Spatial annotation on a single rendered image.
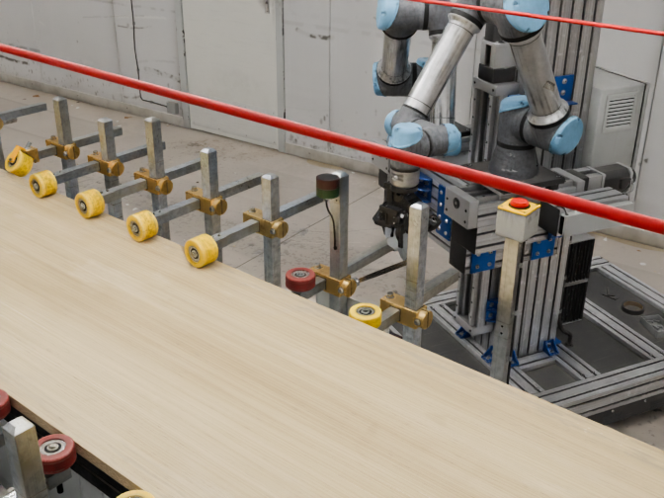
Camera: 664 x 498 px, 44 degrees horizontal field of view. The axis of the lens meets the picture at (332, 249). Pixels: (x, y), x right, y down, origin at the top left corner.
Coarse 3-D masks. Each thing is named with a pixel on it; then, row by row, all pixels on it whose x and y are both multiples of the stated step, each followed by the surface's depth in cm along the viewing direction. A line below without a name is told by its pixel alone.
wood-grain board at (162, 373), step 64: (0, 192) 272; (0, 256) 230; (64, 256) 230; (128, 256) 230; (0, 320) 199; (64, 320) 199; (128, 320) 200; (192, 320) 200; (256, 320) 200; (320, 320) 200; (0, 384) 176; (64, 384) 176; (128, 384) 176; (192, 384) 176; (256, 384) 176; (320, 384) 177; (384, 384) 177; (448, 384) 177; (128, 448) 158; (192, 448) 158; (256, 448) 158; (320, 448) 158; (384, 448) 158; (448, 448) 158; (512, 448) 159; (576, 448) 159; (640, 448) 159
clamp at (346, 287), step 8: (320, 264) 234; (320, 272) 229; (328, 272) 229; (328, 280) 227; (336, 280) 225; (344, 280) 226; (352, 280) 226; (328, 288) 228; (336, 288) 226; (344, 288) 224; (352, 288) 226
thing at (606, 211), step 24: (0, 48) 84; (96, 72) 75; (168, 96) 69; (192, 96) 68; (264, 120) 63; (288, 120) 62; (360, 144) 58; (432, 168) 54; (456, 168) 53; (528, 192) 50; (552, 192) 49; (600, 216) 48; (624, 216) 47; (648, 216) 46
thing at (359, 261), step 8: (384, 240) 250; (368, 248) 245; (376, 248) 245; (384, 248) 247; (392, 248) 250; (360, 256) 240; (368, 256) 241; (376, 256) 245; (352, 264) 236; (360, 264) 239; (368, 264) 242; (352, 272) 237; (320, 280) 227; (320, 288) 227; (304, 296) 222
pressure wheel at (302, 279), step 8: (288, 272) 221; (296, 272) 222; (304, 272) 222; (312, 272) 221; (288, 280) 219; (296, 280) 217; (304, 280) 217; (312, 280) 219; (288, 288) 220; (296, 288) 218; (304, 288) 218; (312, 288) 220
